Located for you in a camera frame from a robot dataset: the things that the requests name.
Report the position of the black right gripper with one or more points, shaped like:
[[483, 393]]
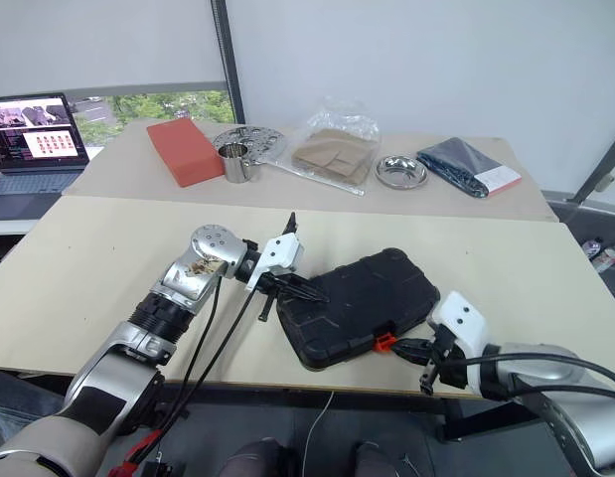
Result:
[[445, 352]]

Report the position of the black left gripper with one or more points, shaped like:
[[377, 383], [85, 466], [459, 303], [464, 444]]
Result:
[[271, 284]]

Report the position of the black plastic tool case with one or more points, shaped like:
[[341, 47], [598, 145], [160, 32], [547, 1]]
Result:
[[361, 298]]

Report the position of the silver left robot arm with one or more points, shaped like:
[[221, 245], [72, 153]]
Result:
[[118, 358]]

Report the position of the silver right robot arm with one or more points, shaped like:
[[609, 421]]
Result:
[[585, 427]]

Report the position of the plastic bag with brown paper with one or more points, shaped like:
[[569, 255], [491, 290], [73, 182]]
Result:
[[332, 156]]

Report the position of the stainless steel cup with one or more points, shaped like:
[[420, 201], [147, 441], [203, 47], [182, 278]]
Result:
[[237, 164]]

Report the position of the dark rounded shape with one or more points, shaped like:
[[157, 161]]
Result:
[[376, 459], [255, 459]]

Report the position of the perforated steel round plate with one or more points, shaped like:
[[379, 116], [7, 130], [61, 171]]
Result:
[[264, 139]]

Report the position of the stainless steel bowl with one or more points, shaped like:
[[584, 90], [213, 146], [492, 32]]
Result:
[[401, 171]]

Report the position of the red rectangular block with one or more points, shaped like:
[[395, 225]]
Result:
[[185, 149]]

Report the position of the dark folded cloth package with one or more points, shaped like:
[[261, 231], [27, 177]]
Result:
[[456, 159]]

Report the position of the small bottle with dark cap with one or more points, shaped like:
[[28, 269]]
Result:
[[592, 248]]

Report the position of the black window pillar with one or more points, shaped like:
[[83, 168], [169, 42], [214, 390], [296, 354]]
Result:
[[230, 59]]

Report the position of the small bottle with white label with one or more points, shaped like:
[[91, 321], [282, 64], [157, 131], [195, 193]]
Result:
[[610, 256]]

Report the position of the small black floor device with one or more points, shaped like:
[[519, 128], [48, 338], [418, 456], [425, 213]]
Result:
[[163, 469]]

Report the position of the open laptop computer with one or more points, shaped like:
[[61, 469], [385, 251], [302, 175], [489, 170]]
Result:
[[34, 134]]

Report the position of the blue denim cloth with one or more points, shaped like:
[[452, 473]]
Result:
[[19, 397]]

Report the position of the black table frame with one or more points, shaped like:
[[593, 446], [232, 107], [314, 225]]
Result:
[[386, 400]]

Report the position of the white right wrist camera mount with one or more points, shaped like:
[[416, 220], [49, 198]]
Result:
[[461, 318]]

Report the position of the grey diagonal metal post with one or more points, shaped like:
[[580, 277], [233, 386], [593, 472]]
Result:
[[597, 159]]

